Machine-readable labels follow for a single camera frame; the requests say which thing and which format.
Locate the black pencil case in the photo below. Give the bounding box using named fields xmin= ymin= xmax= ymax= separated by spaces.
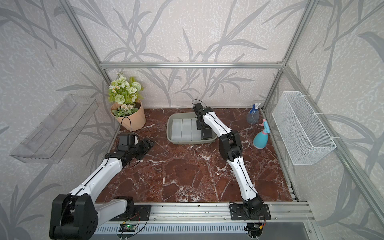
xmin=201 ymin=128 xmax=213 ymax=140

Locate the translucent pencil case front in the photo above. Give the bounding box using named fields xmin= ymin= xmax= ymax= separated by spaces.
xmin=191 ymin=119 xmax=202 ymax=142

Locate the grey-green plastic storage box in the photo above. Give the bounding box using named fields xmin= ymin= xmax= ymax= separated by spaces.
xmin=167 ymin=112 xmax=218 ymax=145

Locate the translucent white pencil case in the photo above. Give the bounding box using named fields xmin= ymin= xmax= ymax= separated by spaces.
xmin=171 ymin=119 xmax=182 ymax=142

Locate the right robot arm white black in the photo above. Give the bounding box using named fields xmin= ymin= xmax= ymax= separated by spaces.
xmin=193 ymin=103 xmax=267 ymax=220

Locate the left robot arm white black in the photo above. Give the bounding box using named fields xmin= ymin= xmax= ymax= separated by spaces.
xmin=49 ymin=133 xmax=156 ymax=240

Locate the terracotta pot with flowers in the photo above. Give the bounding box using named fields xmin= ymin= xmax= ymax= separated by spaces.
xmin=108 ymin=72 xmax=146 ymax=131

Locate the clear blue spray bottle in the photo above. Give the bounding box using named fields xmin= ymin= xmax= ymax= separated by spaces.
xmin=247 ymin=103 xmax=260 ymax=125

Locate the teal pink spray bottle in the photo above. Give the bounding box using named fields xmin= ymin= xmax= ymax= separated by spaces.
xmin=253 ymin=119 xmax=271 ymax=149

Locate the left green circuit board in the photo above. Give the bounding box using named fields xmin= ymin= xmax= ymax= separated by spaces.
xmin=119 ymin=223 xmax=137 ymax=233

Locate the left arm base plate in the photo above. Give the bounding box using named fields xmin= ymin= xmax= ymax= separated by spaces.
xmin=110 ymin=205 xmax=152 ymax=222

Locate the clear plastic wall shelf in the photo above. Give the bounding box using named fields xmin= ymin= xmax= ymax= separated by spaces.
xmin=10 ymin=94 xmax=99 ymax=164

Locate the aluminium front rail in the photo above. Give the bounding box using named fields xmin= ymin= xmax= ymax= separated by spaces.
xmin=62 ymin=201 xmax=316 ymax=225

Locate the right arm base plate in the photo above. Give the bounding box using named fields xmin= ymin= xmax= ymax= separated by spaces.
xmin=228 ymin=202 xmax=272 ymax=221

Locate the white wire mesh basket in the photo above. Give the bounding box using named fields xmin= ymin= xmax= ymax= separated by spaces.
xmin=272 ymin=91 xmax=337 ymax=166

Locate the right circuit board with wires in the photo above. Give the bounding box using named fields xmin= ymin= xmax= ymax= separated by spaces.
xmin=244 ymin=223 xmax=266 ymax=239

